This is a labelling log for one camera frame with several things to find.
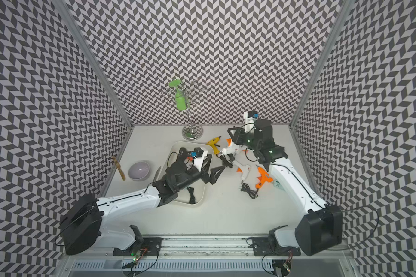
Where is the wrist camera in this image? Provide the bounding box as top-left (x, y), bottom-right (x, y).
top-left (243, 110), bottom-right (259, 133)
top-left (190, 147), bottom-right (208, 172)

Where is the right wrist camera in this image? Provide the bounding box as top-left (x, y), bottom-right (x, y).
top-left (243, 110), bottom-right (259, 133)

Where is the metal knife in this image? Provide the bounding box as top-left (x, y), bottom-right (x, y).
top-left (153, 166), bottom-right (162, 182)

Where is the aluminium front rail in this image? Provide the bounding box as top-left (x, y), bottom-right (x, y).
top-left (60, 234), bottom-right (351, 259)

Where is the wooden stick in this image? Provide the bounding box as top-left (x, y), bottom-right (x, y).
top-left (112, 156), bottom-right (126, 181)

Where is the cream plastic storage box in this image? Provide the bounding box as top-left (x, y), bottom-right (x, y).
top-left (153, 146), bottom-right (217, 207)

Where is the green spray bottle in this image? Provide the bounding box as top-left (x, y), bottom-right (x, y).
top-left (169, 79), bottom-right (187, 111)

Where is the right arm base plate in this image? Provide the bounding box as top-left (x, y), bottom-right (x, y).
top-left (246, 236), bottom-right (301, 257)

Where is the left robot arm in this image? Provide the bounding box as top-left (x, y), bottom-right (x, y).
top-left (57, 147), bottom-right (225, 256)

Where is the yellow hot glue gun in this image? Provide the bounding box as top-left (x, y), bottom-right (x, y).
top-left (206, 136), bottom-right (221, 155)

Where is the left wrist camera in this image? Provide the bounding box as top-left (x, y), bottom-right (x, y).
top-left (190, 147), bottom-right (208, 172)

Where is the light blue hot glue gun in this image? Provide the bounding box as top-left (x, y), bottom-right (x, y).
top-left (187, 187), bottom-right (196, 205)

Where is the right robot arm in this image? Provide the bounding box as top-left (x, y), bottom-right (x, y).
top-left (228, 119), bottom-right (343, 256)

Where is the lilac bowl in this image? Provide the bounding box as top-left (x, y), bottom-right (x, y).
top-left (128, 161), bottom-right (150, 181)

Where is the chrome hook stand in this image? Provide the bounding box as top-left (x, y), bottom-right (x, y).
top-left (163, 80), bottom-right (206, 141)

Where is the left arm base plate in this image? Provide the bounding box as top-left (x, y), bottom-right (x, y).
top-left (112, 237), bottom-right (163, 257)

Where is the orange hot glue gun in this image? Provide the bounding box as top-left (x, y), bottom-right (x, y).
top-left (240, 166), bottom-right (273, 199)

